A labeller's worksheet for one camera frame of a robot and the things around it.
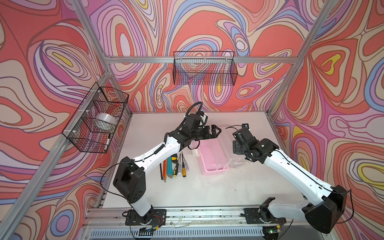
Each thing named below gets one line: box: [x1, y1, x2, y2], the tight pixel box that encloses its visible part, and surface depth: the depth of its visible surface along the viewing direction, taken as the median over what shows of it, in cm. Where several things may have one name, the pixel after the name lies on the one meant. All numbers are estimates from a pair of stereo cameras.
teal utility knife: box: [167, 156, 174, 178], surface depth 91 cm
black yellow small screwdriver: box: [173, 153, 182, 177], surface depth 89 cm
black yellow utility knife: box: [171, 153, 179, 164], surface depth 95 cm
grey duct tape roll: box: [95, 112, 118, 125], surface depth 75 cm
